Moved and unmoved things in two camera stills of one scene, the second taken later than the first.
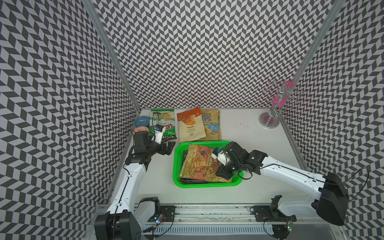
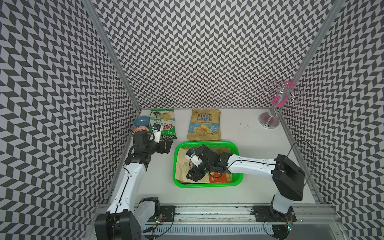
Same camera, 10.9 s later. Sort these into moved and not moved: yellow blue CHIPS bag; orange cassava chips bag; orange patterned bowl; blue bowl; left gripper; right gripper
Moved: orange cassava chips bag; right gripper
Not moved: orange patterned bowl; blue bowl; left gripper; yellow blue CHIPS bag
